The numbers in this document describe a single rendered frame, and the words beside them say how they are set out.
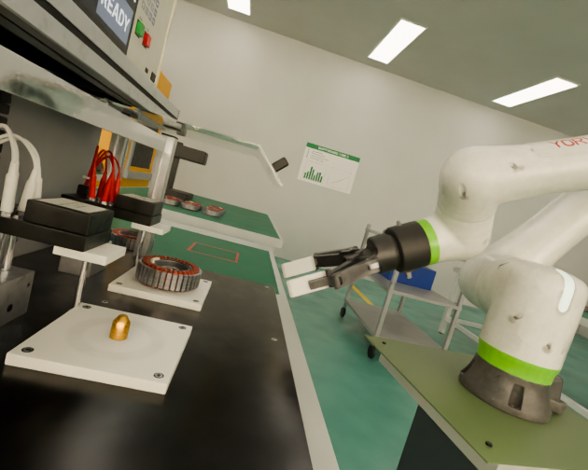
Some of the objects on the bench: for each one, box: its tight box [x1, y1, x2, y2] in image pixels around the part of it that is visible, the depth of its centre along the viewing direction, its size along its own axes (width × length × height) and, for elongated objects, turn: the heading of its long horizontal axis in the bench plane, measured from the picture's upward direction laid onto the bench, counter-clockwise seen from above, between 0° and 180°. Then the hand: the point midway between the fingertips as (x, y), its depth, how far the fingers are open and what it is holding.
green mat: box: [111, 217, 279, 295], centre depth 114 cm, size 94×61×1 cm, turn 28°
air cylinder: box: [58, 241, 112, 278], centre depth 64 cm, size 5×8×6 cm
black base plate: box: [0, 245, 313, 470], centre depth 54 cm, size 47×64×2 cm
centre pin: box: [109, 314, 131, 340], centre depth 42 cm, size 2×2×3 cm
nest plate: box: [107, 266, 212, 311], centre depth 66 cm, size 15×15×1 cm
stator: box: [135, 255, 203, 292], centre depth 66 cm, size 11×11×4 cm
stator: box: [110, 228, 155, 252], centre depth 96 cm, size 11×11×4 cm
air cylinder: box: [0, 262, 35, 337], centre depth 40 cm, size 5×8×6 cm
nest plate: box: [5, 302, 192, 394], centre depth 42 cm, size 15×15×1 cm
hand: (290, 277), depth 69 cm, fingers open, 13 cm apart
